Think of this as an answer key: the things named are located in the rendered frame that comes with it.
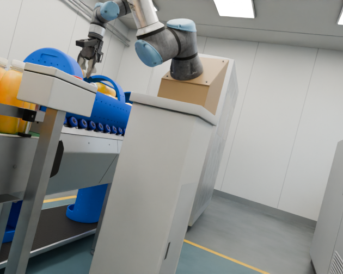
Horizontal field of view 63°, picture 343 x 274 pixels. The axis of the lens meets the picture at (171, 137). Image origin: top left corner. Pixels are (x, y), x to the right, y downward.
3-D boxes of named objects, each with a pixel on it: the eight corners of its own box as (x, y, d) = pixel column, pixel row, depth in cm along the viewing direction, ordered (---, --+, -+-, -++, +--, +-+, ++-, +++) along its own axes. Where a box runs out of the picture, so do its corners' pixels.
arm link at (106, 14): (122, -5, 125) (112, 1, 134) (100, 2, 120) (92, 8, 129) (129, 13, 128) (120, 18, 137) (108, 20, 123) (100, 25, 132)
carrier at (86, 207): (92, 211, 258) (61, 210, 240) (115, 120, 257) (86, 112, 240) (104, 223, 235) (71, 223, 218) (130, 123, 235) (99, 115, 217)
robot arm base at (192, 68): (208, 65, 128) (206, 44, 122) (195, 82, 119) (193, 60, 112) (178, 62, 135) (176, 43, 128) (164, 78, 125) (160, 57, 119)
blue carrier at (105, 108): (144, 138, 192) (154, 98, 191) (62, 124, 107) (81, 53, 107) (108, 128, 199) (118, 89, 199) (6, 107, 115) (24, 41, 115)
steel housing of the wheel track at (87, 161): (176, 173, 309) (183, 143, 309) (29, 209, 101) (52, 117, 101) (152, 166, 317) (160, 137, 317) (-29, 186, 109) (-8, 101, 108)
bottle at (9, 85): (-14, 129, 75) (3, 62, 75) (-11, 126, 81) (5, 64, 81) (15, 134, 78) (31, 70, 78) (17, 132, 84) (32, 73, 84)
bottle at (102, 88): (114, 100, 162) (98, 94, 144) (104, 98, 164) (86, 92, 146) (117, 89, 162) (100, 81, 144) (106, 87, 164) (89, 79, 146)
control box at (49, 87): (90, 117, 88) (98, 86, 88) (46, 107, 69) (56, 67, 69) (64, 111, 91) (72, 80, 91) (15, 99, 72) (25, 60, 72)
